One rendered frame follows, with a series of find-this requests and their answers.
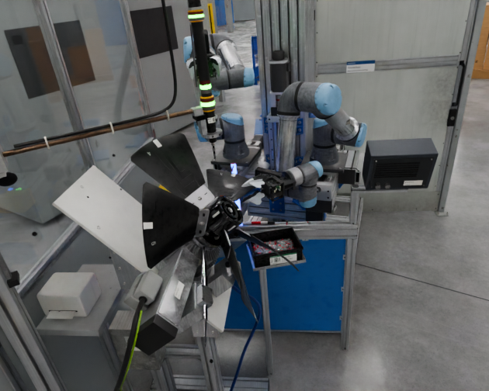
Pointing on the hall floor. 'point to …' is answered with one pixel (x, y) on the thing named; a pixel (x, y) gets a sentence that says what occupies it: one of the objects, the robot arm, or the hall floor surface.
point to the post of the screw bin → (266, 320)
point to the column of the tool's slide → (19, 326)
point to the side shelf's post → (113, 357)
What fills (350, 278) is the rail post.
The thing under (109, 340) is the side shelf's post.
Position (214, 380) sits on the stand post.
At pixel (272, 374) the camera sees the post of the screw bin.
